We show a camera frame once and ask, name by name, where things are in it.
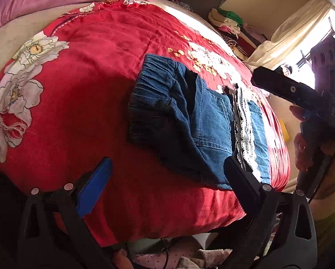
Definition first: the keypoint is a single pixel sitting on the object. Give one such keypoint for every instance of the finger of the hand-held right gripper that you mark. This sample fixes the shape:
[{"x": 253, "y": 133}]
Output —
[{"x": 279, "y": 85}]

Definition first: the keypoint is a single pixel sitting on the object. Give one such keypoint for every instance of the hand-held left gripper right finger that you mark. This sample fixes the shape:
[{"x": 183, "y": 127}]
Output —
[{"x": 241, "y": 183}]

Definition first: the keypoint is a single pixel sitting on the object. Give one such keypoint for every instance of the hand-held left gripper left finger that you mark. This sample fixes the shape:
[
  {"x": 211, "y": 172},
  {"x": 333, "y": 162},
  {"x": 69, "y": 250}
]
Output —
[{"x": 96, "y": 185}]

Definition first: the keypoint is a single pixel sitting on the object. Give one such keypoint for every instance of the blue denim pants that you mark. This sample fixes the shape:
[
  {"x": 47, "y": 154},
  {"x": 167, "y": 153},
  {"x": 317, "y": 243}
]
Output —
[{"x": 209, "y": 134}]

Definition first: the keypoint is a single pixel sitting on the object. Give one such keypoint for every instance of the person's right forearm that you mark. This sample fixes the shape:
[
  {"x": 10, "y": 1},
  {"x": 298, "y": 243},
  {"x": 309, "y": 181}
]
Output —
[{"x": 332, "y": 215}]

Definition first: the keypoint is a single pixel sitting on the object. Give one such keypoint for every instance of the person's right hand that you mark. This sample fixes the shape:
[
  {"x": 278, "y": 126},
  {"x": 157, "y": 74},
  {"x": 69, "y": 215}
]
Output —
[{"x": 301, "y": 151}]

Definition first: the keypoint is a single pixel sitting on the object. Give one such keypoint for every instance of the person's left hand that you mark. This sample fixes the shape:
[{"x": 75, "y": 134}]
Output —
[{"x": 120, "y": 264}]

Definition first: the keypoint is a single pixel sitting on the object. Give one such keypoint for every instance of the yellow box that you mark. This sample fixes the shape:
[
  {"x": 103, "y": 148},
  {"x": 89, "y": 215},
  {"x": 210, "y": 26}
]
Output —
[{"x": 284, "y": 130}]

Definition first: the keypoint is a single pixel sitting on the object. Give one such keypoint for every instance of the cream curtain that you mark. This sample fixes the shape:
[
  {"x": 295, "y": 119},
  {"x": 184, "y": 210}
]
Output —
[{"x": 296, "y": 25}]

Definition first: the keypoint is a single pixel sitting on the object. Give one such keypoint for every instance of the stack of folded clothes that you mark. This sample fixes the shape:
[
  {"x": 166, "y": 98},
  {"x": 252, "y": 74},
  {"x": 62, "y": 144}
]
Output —
[{"x": 237, "y": 30}]

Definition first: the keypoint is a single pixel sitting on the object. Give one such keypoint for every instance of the red floral blanket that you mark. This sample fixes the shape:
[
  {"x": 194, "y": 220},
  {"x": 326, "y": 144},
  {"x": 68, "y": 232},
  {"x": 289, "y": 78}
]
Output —
[{"x": 86, "y": 103}]

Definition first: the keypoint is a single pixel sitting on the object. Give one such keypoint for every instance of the pink dotted cloth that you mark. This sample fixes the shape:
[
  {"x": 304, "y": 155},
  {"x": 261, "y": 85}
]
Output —
[{"x": 184, "y": 253}]

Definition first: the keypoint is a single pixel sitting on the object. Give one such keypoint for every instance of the bed with beige sheet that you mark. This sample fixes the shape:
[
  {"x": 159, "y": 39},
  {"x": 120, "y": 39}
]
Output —
[{"x": 13, "y": 33}]

